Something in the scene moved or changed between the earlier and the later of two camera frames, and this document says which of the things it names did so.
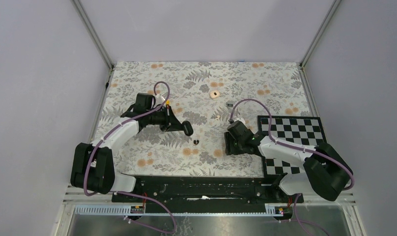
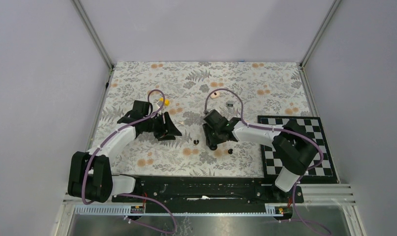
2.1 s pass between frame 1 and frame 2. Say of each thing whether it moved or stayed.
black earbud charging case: moved
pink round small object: stayed
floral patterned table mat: stayed
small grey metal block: stayed
